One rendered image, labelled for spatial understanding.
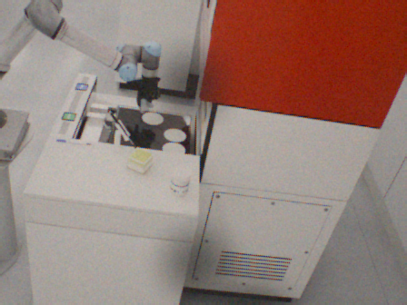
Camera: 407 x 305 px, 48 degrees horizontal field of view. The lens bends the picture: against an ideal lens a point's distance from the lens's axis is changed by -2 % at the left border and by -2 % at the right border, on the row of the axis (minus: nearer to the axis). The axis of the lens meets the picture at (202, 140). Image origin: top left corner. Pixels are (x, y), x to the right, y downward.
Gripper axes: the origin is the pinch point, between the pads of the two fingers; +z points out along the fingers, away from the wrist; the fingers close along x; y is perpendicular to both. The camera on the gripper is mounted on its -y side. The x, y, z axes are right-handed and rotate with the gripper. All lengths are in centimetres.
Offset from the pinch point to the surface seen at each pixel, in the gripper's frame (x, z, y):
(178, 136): -3.7, 1.7, 23.8
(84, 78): -2.1, -4.0, -34.0
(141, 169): -44, -8, 31
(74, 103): -22.7, -4.0, -21.5
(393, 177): 137, 62, 124
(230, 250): -5, 51, 63
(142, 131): -11.8, 1.7, 9.2
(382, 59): 12, -60, 92
